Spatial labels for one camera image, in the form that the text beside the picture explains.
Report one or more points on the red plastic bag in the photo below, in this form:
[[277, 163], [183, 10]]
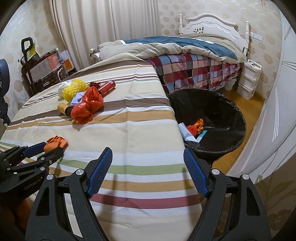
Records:
[[91, 103]]

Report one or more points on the yellow foam fruit net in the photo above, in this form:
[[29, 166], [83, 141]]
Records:
[[72, 88]]

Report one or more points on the black lined trash bin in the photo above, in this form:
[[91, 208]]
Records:
[[224, 123]]

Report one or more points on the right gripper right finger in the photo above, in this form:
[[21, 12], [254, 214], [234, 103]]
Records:
[[247, 218]]

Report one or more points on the cardboard boxes stack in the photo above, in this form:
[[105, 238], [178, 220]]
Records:
[[52, 68]]

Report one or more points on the white wardrobe door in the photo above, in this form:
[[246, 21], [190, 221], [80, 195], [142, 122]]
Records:
[[272, 141]]

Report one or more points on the beige striped curtain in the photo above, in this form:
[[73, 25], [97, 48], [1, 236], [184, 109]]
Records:
[[83, 25]]

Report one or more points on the small white waste bin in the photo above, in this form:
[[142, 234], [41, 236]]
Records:
[[230, 84]]

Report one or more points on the dark blue standing fan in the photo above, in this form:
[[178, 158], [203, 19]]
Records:
[[5, 85]]

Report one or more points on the white bed headboard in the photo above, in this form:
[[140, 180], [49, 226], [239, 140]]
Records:
[[209, 23]]

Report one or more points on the striped table cloth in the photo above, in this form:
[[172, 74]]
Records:
[[147, 193]]

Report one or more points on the white plastic drawer unit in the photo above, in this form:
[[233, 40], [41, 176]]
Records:
[[249, 79]]

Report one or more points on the teal white toothpaste box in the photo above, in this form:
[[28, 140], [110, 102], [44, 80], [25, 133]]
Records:
[[188, 136]]

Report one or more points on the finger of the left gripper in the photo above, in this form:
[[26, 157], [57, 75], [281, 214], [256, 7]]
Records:
[[38, 163], [15, 155]]

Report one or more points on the orange plastic bag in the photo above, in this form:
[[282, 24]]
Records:
[[196, 128]]

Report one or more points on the white plastic bag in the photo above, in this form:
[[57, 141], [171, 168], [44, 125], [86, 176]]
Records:
[[61, 88]]

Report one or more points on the white wall switch panel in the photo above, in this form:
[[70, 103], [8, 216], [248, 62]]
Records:
[[256, 36]]

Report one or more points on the lavender cloth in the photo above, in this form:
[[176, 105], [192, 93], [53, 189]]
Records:
[[77, 98]]

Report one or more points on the plaid bed sheet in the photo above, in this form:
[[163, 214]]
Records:
[[185, 71]]

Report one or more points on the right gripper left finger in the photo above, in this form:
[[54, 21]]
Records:
[[49, 218]]

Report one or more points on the yellow thread spool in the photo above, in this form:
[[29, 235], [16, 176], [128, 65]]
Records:
[[65, 109]]

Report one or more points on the red thread spool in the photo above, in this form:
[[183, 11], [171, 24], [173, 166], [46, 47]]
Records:
[[106, 88]]

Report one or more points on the blue beige duvet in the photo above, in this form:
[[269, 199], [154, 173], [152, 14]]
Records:
[[209, 45]]

